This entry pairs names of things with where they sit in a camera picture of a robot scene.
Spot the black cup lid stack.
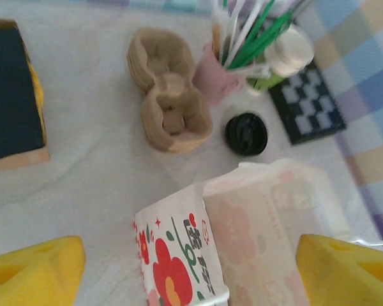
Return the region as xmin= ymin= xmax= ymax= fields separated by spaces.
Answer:
xmin=224 ymin=112 xmax=270 ymax=157

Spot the white flower paper bag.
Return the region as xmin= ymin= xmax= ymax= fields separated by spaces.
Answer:
xmin=133 ymin=158 xmax=358 ymax=306

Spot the yellow napkin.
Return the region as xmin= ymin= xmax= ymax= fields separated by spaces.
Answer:
xmin=27 ymin=60 xmax=46 ymax=143

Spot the green white paper cup stack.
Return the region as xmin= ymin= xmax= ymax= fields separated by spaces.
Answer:
xmin=244 ymin=25 xmax=316 ymax=94

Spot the brown pulp cup carrier stack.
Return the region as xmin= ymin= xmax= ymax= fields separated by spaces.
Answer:
xmin=126 ymin=27 xmax=214 ymax=154

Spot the white wrapped straw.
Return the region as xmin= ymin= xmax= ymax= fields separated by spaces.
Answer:
xmin=210 ymin=0 xmax=226 ymax=63
xmin=229 ymin=0 xmax=266 ymax=64

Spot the black white chessboard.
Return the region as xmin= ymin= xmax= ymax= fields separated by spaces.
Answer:
xmin=267 ymin=60 xmax=348 ymax=147

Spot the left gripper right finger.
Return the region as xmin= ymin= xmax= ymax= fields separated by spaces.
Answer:
xmin=296 ymin=234 xmax=383 ymax=306

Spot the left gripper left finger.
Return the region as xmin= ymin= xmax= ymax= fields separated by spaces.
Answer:
xmin=0 ymin=235 xmax=86 ymax=306

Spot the dark blue napkin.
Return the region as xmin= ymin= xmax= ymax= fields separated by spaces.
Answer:
xmin=0 ymin=29 xmax=46 ymax=162

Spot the pink straw holder cup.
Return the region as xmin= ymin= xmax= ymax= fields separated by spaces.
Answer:
xmin=192 ymin=41 xmax=247 ymax=105

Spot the green straw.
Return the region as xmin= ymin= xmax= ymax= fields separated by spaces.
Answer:
xmin=236 ymin=0 xmax=275 ymax=63
xmin=229 ymin=11 xmax=294 ymax=69

